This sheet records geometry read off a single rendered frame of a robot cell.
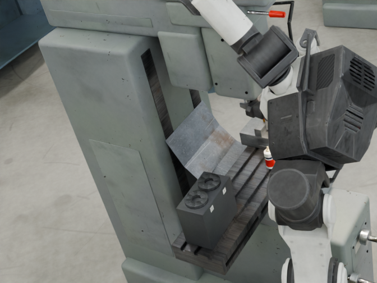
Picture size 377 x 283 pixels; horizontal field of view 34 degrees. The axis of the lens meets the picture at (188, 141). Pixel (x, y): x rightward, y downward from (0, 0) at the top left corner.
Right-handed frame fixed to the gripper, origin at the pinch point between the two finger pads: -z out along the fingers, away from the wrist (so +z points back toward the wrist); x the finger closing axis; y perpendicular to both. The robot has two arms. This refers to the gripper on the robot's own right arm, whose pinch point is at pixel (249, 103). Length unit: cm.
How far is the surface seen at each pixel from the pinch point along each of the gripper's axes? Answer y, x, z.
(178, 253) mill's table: 36, 56, 4
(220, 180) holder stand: 13.1, 31.7, 10.3
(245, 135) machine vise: 25.1, -5.6, -13.4
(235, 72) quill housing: -21.1, 9.1, 5.3
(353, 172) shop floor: 123, -99, -28
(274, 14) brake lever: -47, 5, 26
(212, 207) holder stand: 15.2, 42.9, 16.2
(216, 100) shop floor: 121, -114, -165
